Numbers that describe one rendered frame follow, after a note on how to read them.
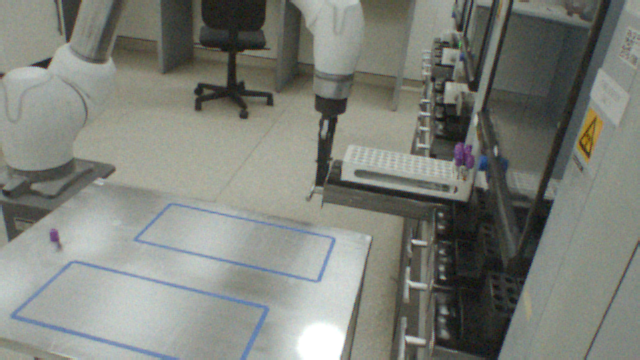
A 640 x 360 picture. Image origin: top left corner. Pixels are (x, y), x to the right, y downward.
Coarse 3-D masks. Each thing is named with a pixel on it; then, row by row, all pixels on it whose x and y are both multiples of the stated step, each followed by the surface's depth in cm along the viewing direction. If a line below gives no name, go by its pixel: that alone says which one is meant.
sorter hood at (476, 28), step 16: (480, 0) 165; (496, 0) 135; (480, 16) 158; (464, 32) 196; (480, 32) 151; (464, 48) 180; (480, 48) 142; (464, 64) 167; (480, 64) 143; (480, 80) 145
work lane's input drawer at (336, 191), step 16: (336, 160) 133; (336, 176) 125; (320, 192) 131; (336, 192) 124; (352, 192) 123; (368, 192) 122; (384, 192) 122; (400, 192) 121; (368, 208) 124; (384, 208) 123; (400, 208) 122; (416, 208) 121
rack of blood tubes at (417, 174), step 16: (352, 160) 123; (368, 160) 125; (384, 160) 125; (400, 160) 126; (416, 160) 126; (432, 160) 127; (352, 176) 123; (368, 176) 129; (384, 176) 129; (400, 176) 130; (416, 176) 120; (432, 176) 119; (448, 176) 120; (416, 192) 121; (432, 192) 121; (448, 192) 121; (464, 192) 119
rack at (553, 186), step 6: (480, 174) 122; (480, 180) 120; (552, 180) 124; (558, 180) 123; (474, 186) 127; (480, 186) 119; (486, 186) 117; (552, 186) 120; (558, 186) 121; (546, 192) 117; (552, 192) 117; (546, 198) 116; (552, 198) 116
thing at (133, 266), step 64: (128, 192) 109; (0, 256) 87; (64, 256) 88; (128, 256) 90; (192, 256) 92; (256, 256) 94; (320, 256) 95; (0, 320) 74; (64, 320) 76; (128, 320) 77; (192, 320) 78; (256, 320) 79; (320, 320) 81
